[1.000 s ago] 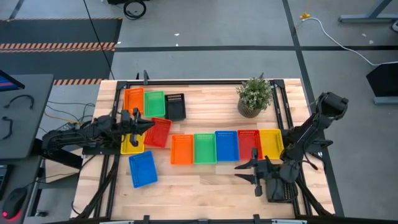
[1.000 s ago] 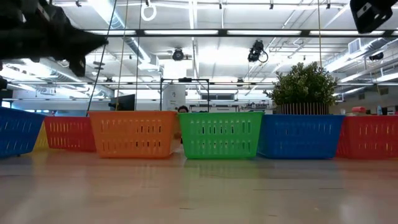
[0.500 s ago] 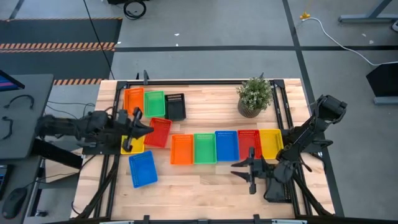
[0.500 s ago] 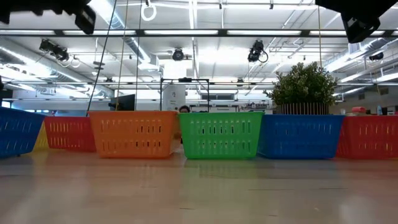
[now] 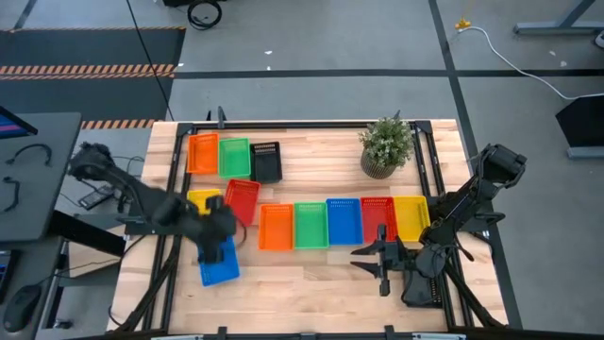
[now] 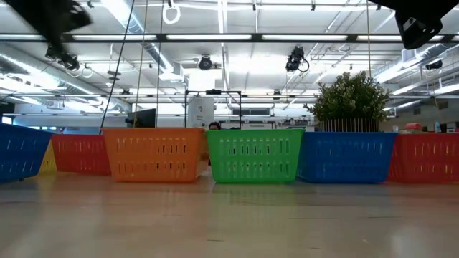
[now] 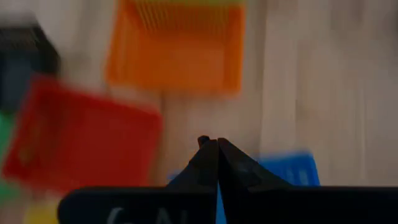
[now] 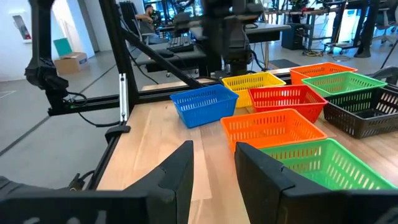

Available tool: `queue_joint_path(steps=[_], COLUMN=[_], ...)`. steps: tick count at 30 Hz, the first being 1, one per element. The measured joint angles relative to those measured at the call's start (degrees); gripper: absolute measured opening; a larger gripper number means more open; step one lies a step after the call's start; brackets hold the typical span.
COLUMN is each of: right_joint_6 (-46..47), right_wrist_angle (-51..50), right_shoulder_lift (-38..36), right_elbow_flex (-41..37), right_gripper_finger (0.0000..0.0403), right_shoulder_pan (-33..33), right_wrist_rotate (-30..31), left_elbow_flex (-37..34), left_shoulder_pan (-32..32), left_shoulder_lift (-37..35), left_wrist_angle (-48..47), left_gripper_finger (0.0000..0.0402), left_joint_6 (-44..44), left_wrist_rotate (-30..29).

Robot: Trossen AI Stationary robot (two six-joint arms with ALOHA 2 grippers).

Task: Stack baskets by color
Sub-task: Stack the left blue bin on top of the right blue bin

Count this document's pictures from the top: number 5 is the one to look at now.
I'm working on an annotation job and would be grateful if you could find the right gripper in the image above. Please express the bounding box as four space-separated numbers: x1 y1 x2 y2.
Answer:
350 223 419 298

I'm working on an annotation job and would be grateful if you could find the black desk leg beam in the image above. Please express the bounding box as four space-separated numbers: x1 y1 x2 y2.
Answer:
46 210 127 259

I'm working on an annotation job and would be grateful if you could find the thin black floor cable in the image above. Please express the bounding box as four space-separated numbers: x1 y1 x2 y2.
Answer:
125 0 176 122

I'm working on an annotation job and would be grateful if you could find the coiled black cable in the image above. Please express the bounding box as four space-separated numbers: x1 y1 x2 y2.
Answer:
187 0 224 31

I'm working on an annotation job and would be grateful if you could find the black computer mouse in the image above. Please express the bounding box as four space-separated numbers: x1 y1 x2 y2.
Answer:
3 283 43 333

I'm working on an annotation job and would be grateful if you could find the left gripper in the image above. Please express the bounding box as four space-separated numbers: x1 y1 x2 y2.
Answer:
191 194 238 265

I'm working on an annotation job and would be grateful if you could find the potted plant in woven pot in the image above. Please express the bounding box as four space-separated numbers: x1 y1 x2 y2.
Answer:
357 116 416 181

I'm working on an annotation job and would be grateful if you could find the black plastic basket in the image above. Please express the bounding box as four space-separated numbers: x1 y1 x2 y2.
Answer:
248 141 284 185

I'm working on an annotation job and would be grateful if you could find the black aluminium table frame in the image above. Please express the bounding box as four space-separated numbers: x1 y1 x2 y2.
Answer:
110 120 511 340

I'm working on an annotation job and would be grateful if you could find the grey table leg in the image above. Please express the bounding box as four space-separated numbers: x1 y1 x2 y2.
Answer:
512 0 604 36

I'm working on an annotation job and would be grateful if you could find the green plastic basket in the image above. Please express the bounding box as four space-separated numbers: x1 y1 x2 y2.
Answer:
217 137 252 179
293 201 330 250

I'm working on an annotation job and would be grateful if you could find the black hazard-striped floor mat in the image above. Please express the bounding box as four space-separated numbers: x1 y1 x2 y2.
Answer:
0 26 187 129

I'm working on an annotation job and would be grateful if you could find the blue plastic basket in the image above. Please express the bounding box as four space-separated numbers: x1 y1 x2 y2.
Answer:
196 235 241 288
325 197 365 247

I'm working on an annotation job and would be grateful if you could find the white floor cable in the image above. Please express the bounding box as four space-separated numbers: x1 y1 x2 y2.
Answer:
460 25 604 101

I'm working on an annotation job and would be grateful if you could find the orange plastic basket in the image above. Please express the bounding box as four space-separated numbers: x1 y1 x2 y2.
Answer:
186 132 221 176
258 203 295 252

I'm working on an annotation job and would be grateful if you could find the black panel on grey foot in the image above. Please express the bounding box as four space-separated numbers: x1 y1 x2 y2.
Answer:
555 93 604 160

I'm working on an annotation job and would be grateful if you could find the dark grey desk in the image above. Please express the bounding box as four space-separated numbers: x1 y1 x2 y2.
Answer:
0 111 83 245

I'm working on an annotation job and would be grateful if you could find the black curved strap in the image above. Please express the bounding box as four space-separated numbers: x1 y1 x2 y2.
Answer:
5 143 54 168
2 176 22 213

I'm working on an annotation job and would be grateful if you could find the red plastic basket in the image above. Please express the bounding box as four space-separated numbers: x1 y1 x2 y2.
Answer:
224 178 262 228
360 195 398 245

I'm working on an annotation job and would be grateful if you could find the computer monitor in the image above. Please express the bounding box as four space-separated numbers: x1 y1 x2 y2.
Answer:
0 105 40 141

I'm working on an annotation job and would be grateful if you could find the yellow plastic basket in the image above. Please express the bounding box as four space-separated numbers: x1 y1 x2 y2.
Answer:
186 188 223 216
393 195 432 244

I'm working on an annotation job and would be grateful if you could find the black power adapter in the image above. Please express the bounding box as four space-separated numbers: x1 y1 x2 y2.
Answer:
77 184 116 212

